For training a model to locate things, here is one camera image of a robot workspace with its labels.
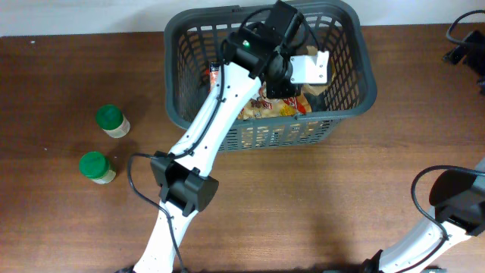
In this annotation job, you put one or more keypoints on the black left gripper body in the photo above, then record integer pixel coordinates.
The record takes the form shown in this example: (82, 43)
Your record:
(283, 83)

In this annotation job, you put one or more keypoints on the beige red coffee pouch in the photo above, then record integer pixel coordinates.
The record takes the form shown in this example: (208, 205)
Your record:
(259, 106)

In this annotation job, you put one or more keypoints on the orange noodle packet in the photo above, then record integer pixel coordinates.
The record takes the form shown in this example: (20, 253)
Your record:
(213, 72)

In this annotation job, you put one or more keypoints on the green lid jar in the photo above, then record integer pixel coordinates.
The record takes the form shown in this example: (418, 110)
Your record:
(96, 167)
(112, 120)

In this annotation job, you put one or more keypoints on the beige snack pouch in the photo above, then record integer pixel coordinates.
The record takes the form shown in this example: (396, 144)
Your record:
(317, 70)

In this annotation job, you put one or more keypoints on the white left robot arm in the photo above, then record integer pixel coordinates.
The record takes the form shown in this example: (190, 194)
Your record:
(258, 55)

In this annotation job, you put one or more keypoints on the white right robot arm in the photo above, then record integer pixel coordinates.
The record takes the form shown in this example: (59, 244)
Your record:
(456, 214)

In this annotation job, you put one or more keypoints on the grey plastic basket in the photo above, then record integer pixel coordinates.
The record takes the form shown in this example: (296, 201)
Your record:
(191, 40)

